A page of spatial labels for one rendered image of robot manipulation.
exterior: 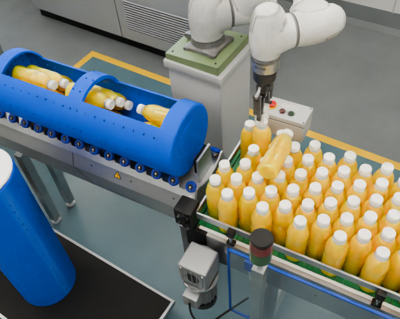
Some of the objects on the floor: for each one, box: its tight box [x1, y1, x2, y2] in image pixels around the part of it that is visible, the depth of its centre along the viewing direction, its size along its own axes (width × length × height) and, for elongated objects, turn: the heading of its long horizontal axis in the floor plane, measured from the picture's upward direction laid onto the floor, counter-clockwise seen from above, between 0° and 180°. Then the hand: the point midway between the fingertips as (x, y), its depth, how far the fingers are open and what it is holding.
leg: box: [46, 164, 75, 208], centre depth 264 cm, size 6×6×63 cm
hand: (262, 114), depth 158 cm, fingers closed on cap, 4 cm apart
